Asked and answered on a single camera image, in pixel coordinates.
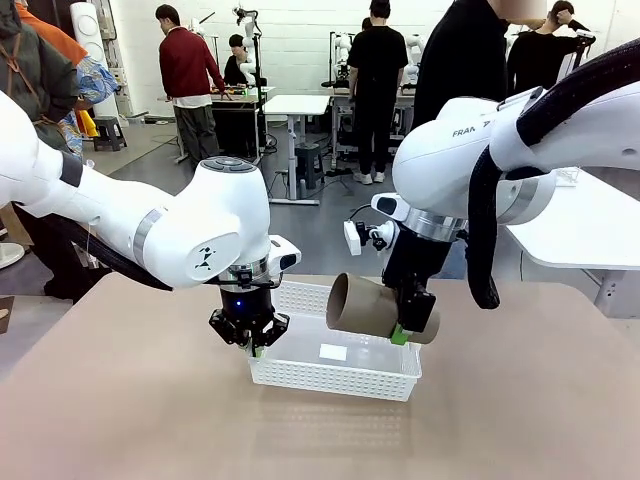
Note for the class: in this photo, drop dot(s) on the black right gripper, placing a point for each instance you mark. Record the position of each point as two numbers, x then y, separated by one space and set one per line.
417 260

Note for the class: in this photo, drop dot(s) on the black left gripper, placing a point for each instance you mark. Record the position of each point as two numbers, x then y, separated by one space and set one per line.
247 310

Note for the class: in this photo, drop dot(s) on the brown cardboard tube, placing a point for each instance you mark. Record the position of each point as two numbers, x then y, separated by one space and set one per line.
360 305

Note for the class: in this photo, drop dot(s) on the white perforated plastic basket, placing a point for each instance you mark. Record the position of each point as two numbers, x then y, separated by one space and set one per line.
325 382

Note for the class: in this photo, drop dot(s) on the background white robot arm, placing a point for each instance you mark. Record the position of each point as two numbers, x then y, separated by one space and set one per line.
342 50
248 40

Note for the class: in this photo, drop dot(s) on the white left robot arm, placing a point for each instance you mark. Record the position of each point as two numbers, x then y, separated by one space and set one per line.
150 225

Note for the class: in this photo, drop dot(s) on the white paper label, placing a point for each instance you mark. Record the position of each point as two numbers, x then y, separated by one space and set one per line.
333 351

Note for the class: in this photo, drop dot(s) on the grey plastic stool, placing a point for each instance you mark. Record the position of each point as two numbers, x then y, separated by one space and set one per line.
309 162

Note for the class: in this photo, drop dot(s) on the white side table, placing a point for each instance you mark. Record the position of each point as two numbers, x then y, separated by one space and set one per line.
590 235

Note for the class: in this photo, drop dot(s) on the white height-adjustable desk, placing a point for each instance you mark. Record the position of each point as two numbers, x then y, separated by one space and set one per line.
297 104

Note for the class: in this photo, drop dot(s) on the background workbench table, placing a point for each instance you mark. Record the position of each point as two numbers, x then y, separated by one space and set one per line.
250 96

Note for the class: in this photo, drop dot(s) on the dark brown stool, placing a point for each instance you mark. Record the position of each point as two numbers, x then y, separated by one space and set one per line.
109 131

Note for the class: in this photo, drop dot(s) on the person in black t-shirt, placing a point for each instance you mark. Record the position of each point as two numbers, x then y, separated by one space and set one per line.
377 65

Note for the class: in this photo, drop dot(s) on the white round floor base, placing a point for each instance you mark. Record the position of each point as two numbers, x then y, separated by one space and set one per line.
11 254

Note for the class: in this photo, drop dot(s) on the person in black sweater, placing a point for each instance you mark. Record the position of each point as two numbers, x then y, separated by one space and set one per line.
460 60

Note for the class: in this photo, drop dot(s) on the seated black-haired person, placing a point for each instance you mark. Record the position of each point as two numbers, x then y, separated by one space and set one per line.
236 65

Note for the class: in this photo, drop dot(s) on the person in red sweater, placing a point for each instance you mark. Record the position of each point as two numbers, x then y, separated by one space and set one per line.
187 65

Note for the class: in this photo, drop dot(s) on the person with hair bun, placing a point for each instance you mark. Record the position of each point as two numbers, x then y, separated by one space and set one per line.
535 60

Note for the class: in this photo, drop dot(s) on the person in orange and blue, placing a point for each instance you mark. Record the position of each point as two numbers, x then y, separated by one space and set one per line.
90 80

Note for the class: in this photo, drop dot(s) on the white tower air conditioner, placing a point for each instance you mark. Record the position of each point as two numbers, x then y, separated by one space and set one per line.
92 45

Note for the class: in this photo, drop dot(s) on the person in green jacket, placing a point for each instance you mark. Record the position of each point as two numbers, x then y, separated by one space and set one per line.
35 75

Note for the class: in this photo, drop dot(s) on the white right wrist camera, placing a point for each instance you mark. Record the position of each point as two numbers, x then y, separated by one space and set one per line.
352 240

